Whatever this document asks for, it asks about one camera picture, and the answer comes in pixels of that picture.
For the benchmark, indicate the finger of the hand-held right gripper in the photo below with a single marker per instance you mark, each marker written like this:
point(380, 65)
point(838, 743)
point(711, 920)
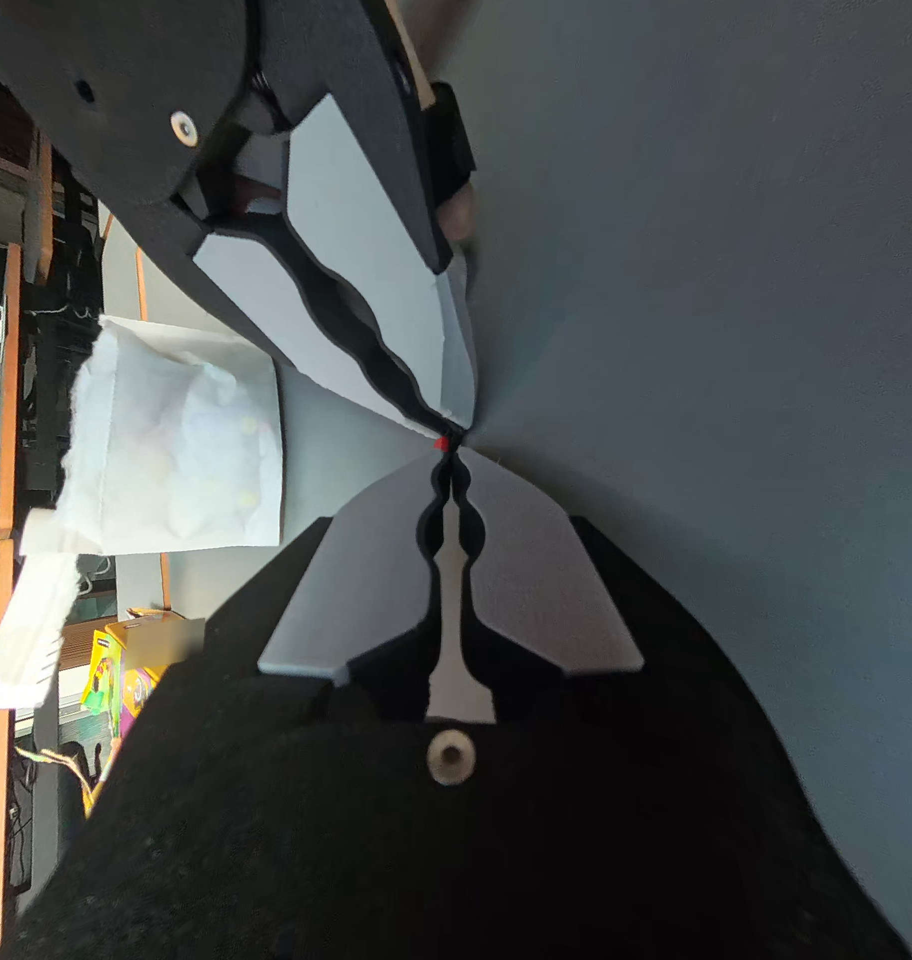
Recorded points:
point(373, 217)
point(276, 315)

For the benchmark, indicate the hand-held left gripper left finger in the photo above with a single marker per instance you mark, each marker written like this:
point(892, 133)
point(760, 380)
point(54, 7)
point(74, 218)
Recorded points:
point(351, 592)

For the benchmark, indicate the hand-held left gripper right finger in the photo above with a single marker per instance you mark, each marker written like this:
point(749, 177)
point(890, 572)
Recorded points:
point(546, 592)

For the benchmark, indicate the large yellow lego box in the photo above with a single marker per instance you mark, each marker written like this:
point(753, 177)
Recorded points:
point(125, 660)

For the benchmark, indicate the person's right hand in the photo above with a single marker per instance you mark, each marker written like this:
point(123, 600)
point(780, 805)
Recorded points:
point(456, 214)

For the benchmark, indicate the full white paper bag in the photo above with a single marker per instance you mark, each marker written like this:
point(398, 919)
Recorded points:
point(178, 450)

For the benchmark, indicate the torn white paper bag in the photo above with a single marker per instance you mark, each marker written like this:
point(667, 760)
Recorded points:
point(20, 637)

